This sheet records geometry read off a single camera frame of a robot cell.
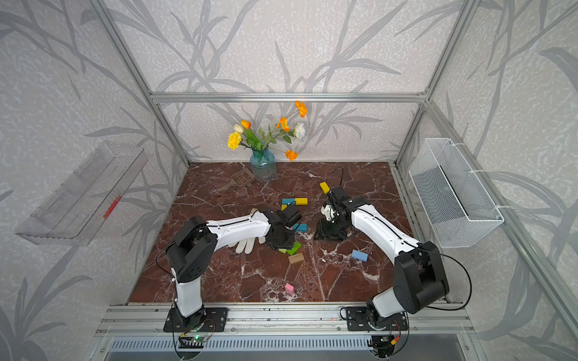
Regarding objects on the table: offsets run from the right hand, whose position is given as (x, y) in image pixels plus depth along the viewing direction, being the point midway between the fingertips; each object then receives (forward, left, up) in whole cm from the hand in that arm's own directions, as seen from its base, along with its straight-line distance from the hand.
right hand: (319, 236), depth 83 cm
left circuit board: (-31, +43, -12) cm, 54 cm away
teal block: (+25, +13, -12) cm, 31 cm away
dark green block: (0, +9, -8) cm, 12 cm away
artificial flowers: (+40, +24, +14) cm, 49 cm away
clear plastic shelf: (+1, +74, +20) cm, 76 cm away
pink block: (-17, +10, -5) cm, 20 cm away
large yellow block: (+24, +7, -11) cm, 27 cm away
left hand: (0, +11, -9) cm, 14 cm away
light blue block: (-4, -17, -9) cm, 19 cm away
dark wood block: (-5, +9, -9) cm, 13 cm away
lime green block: (-2, +14, -8) cm, 16 cm away
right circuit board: (-32, -20, -13) cm, 40 cm away
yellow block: (+19, +15, -8) cm, 26 cm away
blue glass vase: (+36, +25, +1) cm, 44 cm away
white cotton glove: (+1, +29, -10) cm, 31 cm away
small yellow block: (+31, -5, -10) cm, 33 cm away
